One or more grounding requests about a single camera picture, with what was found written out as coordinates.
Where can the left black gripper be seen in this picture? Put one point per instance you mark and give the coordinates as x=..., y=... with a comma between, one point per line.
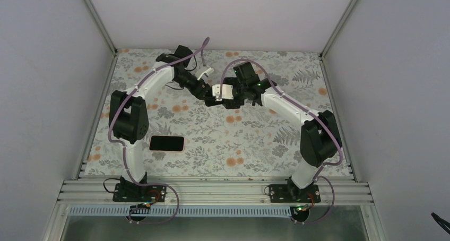
x=200, y=93

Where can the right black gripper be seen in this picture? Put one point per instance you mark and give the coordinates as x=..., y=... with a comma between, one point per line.
x=233, y=104

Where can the phone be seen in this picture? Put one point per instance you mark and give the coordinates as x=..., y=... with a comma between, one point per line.
x=166, y=143
x=235, y=103

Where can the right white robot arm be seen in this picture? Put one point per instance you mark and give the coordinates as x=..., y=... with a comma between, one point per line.
x=320, y=142

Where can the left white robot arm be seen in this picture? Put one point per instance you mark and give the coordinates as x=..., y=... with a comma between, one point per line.
x=129, y=121

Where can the phone in pink case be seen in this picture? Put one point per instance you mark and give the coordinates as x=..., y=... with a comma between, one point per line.
x=166, y=143

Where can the floral patterned table mat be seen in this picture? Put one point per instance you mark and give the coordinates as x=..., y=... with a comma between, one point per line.
x=251, y=141

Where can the black object at edge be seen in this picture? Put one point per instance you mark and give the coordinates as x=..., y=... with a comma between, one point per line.
x=441, y=222

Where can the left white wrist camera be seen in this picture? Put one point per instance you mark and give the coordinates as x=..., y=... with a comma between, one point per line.
x=203, y=71

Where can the right aluminium frame post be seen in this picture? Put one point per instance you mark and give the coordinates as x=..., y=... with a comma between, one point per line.
x=343, y=19

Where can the aluminium frame post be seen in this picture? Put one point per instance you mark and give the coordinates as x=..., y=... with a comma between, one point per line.
x=343, y=19
x=100, y=25

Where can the left aluminium frame post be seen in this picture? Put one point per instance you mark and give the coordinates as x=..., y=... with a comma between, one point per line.
x=100, y=25

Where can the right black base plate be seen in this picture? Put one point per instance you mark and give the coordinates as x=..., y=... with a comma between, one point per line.
x=290, y=193

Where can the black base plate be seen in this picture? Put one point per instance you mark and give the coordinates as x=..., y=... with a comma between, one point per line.
x=130, y=192
x=290, y=193

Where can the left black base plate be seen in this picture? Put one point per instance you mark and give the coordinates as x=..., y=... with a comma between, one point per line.
x=130, y=192

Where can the aluminium mounting rail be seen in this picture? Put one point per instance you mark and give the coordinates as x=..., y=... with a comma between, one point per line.
x=216, y=191

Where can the slotted grey cable duct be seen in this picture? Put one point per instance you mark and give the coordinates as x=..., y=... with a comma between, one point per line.
x=182, y=211

